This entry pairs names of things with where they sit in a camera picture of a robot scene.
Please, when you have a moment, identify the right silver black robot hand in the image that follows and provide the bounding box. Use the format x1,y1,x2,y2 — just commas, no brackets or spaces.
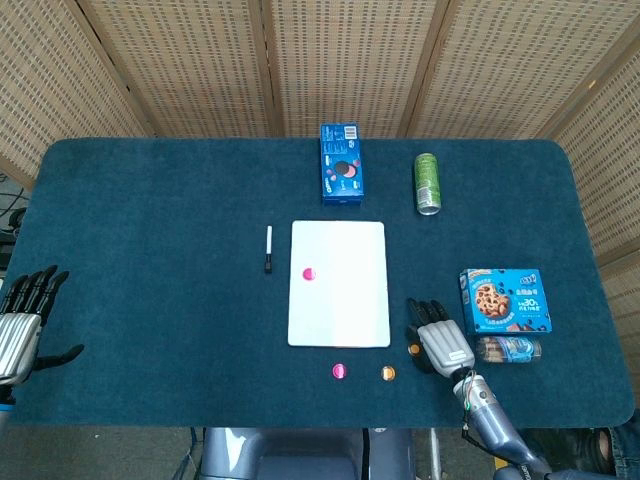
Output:
405,297,476,379

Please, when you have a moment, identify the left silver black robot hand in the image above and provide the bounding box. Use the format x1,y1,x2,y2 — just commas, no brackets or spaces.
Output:
0,264,85,386

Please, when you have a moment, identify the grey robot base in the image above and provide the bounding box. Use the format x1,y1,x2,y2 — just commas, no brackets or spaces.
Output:
199,427,416,480

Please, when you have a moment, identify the blue wafer roll package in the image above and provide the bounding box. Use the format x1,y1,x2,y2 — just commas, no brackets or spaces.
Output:
473,335,543,365

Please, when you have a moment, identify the blue chocolate chip cookie box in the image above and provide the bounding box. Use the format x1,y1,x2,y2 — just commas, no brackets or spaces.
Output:
458,268,554,336

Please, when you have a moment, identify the metal table leg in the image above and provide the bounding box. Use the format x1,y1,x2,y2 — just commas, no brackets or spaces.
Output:
428,427,444,480

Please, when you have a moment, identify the dark teal table cloth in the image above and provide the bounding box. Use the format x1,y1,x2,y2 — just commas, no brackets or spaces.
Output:
2,137,632,430

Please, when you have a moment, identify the black shoe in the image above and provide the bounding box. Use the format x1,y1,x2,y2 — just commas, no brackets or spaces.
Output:
519,428,614,476

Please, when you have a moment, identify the green drink can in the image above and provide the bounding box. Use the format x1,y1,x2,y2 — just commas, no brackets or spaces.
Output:
412,152,442,217

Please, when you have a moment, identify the woven wicker screen panel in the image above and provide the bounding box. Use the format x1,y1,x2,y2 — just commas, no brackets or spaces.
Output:
597,244,640,406
537,49,640,266
397,0,640,141
0,0,157,191
259,0,439,140
74,0,279,139

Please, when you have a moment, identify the blue jeans leg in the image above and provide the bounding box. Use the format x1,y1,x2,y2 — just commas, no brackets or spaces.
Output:
607,423,640,480

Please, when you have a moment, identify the blue Oreo cookie box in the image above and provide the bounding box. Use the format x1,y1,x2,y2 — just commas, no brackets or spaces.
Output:
319,122,365,209

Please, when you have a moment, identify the white rectangular board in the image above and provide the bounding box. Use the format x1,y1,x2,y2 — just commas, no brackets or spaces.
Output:
286,219,392,349

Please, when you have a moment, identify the black cable bundle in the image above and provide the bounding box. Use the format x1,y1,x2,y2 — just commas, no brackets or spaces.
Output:
0,169,29,269

